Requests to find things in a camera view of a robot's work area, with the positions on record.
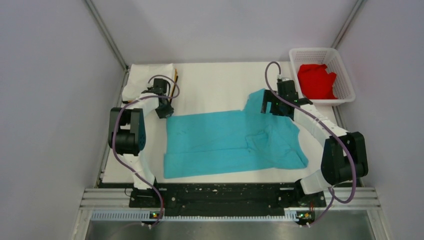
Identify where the teal t shirt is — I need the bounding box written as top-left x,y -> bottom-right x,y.
163,90 -> 309,179

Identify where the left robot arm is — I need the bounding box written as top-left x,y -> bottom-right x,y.
108,74 -> 180,207

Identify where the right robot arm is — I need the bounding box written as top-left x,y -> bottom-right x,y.
261,79 -> 369,206

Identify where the folded white t shirt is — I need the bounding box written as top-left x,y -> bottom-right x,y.
121,63 -> 176,103

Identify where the red t shirt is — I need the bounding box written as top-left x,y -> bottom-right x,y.
297,64 -> 337,100

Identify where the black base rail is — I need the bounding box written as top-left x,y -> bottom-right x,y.
129,183 -> 327,217

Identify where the white slotted cable duct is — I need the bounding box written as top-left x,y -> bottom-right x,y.
91,209 -> 313,223

